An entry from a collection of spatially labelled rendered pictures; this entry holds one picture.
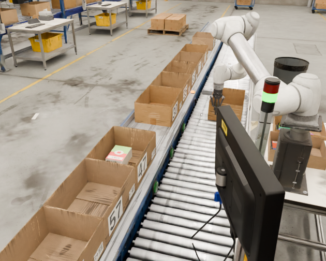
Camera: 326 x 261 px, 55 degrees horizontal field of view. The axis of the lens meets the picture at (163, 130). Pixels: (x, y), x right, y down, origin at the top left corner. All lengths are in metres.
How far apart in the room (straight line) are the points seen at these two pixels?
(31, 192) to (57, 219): 1.84
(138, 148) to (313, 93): 1.09
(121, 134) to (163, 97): 0.78
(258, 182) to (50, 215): 1.00
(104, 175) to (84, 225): 0.40
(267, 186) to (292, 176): 1.33
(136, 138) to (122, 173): 0.40
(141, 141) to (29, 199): 1.56
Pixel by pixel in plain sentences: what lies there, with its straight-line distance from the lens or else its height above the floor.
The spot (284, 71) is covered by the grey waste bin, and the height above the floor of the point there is 0.54.
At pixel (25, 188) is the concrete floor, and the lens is 3.43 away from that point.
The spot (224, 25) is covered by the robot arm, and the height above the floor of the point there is 1.65.
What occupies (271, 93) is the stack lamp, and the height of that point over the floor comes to 1.62.
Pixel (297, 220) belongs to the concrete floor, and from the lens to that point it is 3.10.
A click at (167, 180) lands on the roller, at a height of 0.75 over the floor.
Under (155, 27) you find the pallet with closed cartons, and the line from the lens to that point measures 9.80.
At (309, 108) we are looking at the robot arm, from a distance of 1.89.
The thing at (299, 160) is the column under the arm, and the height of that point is 0.96.
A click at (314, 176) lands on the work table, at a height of 0.75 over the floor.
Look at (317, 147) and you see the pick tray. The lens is 2.64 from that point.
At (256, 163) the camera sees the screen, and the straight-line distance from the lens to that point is 0.84.
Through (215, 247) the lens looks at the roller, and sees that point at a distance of 1.68.
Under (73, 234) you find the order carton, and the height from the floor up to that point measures 0.91.
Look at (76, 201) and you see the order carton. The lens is 1.74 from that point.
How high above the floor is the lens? 2.01
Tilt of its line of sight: 29 degrees down
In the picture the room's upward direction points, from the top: 1 degrees clockwise
